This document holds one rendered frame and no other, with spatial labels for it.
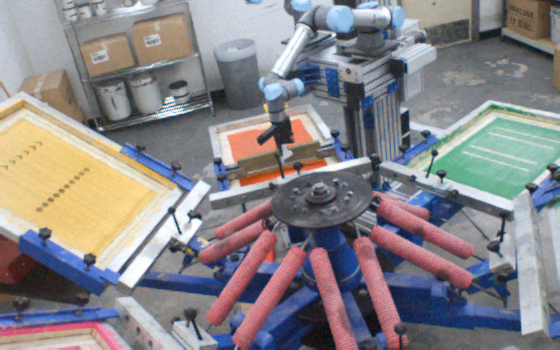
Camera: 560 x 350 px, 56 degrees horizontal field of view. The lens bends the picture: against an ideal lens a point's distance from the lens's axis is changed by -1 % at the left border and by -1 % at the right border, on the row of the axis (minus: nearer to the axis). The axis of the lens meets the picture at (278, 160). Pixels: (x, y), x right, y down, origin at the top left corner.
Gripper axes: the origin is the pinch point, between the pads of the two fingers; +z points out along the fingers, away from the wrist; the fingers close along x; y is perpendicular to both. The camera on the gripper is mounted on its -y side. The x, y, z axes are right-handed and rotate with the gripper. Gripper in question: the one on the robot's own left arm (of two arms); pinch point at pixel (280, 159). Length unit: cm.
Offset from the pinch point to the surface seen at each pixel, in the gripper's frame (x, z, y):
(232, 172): -3.2, -1.1, -22.6
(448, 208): -55, 8, 54
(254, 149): 27.2, 5.3, -9.0
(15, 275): -47, -4, -108
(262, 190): -26.3, -2.2, -12.6
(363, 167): -26.2, -1.4, 30.7
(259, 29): 368, 32, 45
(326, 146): 2.0, -0.2, 22.4
